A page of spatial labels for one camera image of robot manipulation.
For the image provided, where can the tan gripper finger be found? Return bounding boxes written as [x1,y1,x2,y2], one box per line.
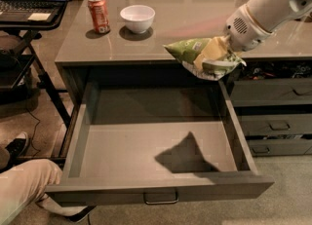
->
[202,59,235,73]
[193,36,228,70]

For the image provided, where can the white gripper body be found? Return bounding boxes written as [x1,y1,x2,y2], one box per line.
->
[225,6,271,52]

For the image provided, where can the green jalapeno chip bag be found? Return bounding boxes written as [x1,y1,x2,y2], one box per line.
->
[164,38,247,81]

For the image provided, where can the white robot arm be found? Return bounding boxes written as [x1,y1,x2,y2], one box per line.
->
[193,0,312,71]

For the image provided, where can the bottom grey drawer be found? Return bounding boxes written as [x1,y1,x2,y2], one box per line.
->
[248,139,312,157]

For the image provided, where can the grey drawer cabinet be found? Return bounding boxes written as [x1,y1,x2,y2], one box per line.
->
[54,0,312,159]

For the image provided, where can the open grey top drawer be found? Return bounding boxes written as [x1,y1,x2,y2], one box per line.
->
[46,83,274,206]

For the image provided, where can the white ceramic bowl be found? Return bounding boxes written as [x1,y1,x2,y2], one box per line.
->
[120,5,155,34]

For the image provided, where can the orange soda can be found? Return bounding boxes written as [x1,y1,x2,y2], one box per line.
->
[88,0,110,34]

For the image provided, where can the yellow sticky note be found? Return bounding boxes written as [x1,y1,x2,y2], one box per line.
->
[28,13,50,21]

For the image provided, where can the black laptop stand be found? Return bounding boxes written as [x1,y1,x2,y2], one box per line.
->
[0,4,71,164]

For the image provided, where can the black sneaker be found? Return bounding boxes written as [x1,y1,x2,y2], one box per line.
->
[0,131,29,172]

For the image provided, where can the person's leg beige trousers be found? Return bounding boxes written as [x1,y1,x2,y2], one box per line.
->
[0,159,93,225]

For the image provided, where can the metal drawer handle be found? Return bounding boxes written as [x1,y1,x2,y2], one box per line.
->
[143,189,179,206]

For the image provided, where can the black cable on floor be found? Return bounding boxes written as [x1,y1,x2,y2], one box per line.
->
[23,86,43,157]

